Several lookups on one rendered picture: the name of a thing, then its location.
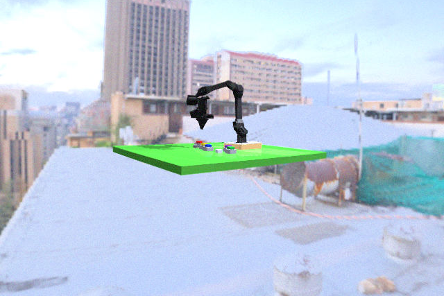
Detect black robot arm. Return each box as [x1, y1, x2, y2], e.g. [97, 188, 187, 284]
[187, 80, 248, 143]

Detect green button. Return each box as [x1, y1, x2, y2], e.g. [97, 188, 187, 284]
[225, 146, 237, 154]

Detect blue button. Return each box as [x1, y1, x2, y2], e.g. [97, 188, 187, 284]
[203, 144, 214, 151]

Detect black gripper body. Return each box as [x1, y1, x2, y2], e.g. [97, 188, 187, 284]
[191, 105, 214, 119]

